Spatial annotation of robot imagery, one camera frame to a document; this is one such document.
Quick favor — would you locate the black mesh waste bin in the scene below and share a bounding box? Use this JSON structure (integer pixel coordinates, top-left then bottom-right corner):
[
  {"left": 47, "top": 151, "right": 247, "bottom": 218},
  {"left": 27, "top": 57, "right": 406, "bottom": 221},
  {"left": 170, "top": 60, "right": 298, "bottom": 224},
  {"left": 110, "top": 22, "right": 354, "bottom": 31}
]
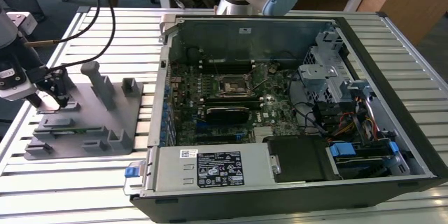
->
[{"left": 24, "top": 0, "right": 47, "bottom": 23}]

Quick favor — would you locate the white square box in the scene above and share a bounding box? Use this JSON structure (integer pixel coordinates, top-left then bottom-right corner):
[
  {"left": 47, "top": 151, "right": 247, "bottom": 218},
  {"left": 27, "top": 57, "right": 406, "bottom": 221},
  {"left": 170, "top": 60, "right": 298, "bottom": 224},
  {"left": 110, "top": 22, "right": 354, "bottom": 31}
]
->
[{"left": 7, "top": 11, "right": 38, "bottom": 36}]

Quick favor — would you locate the black PC case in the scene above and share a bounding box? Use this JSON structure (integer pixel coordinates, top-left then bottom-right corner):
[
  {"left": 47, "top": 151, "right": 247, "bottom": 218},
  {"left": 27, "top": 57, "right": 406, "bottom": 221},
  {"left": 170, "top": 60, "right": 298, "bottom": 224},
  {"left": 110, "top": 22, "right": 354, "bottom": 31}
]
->
[{"left": 130, "top": 11, "right": 448, "bottom": 223}]

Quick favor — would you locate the green motherboard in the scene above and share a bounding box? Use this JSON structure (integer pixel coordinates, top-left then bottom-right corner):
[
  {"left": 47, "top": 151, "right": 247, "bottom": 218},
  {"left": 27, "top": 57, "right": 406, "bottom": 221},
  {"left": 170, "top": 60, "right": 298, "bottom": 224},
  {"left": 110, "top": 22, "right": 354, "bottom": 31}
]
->
[{"left": 167, "top": 61, "right": 316, "bottom": 146}]

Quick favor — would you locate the yellow black cable bundle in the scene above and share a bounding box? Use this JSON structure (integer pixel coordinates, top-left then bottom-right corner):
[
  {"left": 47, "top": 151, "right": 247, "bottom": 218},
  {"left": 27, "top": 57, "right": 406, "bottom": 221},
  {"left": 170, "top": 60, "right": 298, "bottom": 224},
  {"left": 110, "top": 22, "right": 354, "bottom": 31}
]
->
[{"left": 334, "top": 97, "right": 382, "bottom": 143}]

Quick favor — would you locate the black graphics card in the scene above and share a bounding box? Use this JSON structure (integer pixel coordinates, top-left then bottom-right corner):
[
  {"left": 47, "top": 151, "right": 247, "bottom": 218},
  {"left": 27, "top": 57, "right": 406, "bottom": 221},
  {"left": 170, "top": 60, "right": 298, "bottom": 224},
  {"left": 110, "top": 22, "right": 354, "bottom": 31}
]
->
[{"left": 204, "top": 106, "right": 252, "bottom": 125}]

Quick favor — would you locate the CPU socket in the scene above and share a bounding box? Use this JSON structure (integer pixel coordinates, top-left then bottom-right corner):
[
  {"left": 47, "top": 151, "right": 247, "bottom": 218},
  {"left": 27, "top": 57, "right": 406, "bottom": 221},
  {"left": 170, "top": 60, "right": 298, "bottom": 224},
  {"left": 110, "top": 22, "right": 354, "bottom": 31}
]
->
[{"left": 216, "top": 73, "right": 252, "bottom": 97}]

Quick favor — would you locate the wooden cabinet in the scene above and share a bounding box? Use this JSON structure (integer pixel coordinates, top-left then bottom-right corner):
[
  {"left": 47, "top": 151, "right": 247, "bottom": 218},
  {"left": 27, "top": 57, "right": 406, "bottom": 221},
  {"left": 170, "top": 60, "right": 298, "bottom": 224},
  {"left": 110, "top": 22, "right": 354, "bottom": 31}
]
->
[{"left": 356, "top": 0, "right": 448, "bottom": 46}]

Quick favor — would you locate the silver power supply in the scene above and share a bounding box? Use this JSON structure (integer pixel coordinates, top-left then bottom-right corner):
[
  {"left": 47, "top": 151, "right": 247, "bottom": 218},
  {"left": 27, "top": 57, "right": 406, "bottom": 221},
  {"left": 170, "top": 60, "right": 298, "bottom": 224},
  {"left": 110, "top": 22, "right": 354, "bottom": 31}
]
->
[{"left": 139, "top": 143, "right": 283, "bottom": 198}]

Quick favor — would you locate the silver drive cage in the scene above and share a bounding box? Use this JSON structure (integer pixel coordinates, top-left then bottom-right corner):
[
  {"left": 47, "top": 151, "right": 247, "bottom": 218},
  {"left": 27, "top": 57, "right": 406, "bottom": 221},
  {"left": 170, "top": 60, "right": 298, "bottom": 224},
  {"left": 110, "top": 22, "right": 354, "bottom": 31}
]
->
[{"left": 298, "top": 31, "right": 356, "bottom": 104}]

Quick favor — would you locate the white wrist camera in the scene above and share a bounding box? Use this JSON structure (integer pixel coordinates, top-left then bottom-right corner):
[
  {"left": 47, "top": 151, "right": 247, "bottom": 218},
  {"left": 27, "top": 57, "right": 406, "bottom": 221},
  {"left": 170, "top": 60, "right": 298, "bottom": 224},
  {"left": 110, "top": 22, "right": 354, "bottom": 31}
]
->
[{"left": 0, "top": 60, "right": 39, "bottom": 102}]

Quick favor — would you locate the blue plastic latch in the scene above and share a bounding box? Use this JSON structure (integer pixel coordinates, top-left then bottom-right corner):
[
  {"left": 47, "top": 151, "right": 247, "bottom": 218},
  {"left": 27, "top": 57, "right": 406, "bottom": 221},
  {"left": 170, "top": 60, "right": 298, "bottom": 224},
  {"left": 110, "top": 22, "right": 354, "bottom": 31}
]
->
[{"left": 124, "top": 164, "right": 139, "bottom": 179}]

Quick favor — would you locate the black ribbed plastic bracket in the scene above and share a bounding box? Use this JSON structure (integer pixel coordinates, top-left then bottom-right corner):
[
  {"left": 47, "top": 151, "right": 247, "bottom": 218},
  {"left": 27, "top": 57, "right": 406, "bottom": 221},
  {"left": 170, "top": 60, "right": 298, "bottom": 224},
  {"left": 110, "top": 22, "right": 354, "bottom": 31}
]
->
[{"left": 312, "top": 102, "right": 343, "bottom": 130}]

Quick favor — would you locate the silver chipset heatsink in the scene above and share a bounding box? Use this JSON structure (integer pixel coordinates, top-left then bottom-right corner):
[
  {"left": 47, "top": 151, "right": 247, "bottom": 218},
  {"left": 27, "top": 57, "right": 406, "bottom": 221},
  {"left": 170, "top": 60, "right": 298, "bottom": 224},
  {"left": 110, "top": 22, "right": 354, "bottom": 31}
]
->
[{"left": 252, "top": 126, "right": 276, "bottom": 144}]

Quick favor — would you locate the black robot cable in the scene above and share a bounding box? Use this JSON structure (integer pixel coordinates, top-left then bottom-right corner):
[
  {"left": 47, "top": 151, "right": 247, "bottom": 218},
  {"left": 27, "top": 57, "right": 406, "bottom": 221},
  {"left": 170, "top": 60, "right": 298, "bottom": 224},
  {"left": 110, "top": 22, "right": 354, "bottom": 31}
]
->
[
  {"left": 26, "top": 0, "right": 103, "bottom": 47},
  {"left": 46, "top": 0, "right": 118, "bottom": 74}
]

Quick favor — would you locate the blue disk carrier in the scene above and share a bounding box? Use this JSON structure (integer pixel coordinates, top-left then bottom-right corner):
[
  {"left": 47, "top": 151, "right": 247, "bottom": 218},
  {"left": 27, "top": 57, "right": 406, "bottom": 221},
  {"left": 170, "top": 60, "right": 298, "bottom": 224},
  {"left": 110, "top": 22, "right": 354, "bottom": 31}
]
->
[{"left": 328, "top": 141, "right": 355, "bottom": 159}]

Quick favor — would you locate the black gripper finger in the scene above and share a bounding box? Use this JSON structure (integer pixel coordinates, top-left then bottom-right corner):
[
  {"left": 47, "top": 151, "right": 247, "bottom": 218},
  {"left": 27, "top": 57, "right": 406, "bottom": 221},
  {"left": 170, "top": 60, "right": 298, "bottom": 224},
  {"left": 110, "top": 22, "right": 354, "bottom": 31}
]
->
[
  {"left": 48, "top": 68, "right": 74, "bottom": 110},
  {"left": 27, "top": 91, "right": 44, "bottom": 109}
]

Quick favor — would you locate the grey parts rack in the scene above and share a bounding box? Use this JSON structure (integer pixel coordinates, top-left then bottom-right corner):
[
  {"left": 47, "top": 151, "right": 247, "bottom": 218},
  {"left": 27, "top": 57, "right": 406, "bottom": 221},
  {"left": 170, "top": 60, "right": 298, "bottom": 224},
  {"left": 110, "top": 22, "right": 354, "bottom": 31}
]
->
[{"left": 23, "top": 61, "right": 146, "bottom": 161}]

